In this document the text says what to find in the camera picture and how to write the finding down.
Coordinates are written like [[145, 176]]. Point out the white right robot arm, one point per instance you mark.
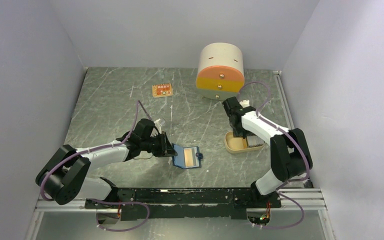
[[290, 158]]

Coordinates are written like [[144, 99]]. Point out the beige card tray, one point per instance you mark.
[[236, 145]]

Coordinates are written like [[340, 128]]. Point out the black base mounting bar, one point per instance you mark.
[[172, 203]]

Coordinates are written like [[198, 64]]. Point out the blue card holder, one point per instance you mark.
[[178, 161]]

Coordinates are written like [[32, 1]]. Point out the orange credit card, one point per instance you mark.
[[190, 157]]

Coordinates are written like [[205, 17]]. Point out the round pastel drawer cabinet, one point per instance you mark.
[[220, 73]]

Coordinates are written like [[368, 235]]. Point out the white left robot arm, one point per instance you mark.
[[65, 176]]

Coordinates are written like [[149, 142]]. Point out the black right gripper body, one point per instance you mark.
[[237, 131]]

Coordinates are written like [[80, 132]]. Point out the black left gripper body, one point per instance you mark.
[[155, 143]]

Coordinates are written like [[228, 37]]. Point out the stack of credit cards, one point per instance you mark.
[[253, 141]]

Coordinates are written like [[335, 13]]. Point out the orange patterned card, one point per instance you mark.
[[162, 90]]

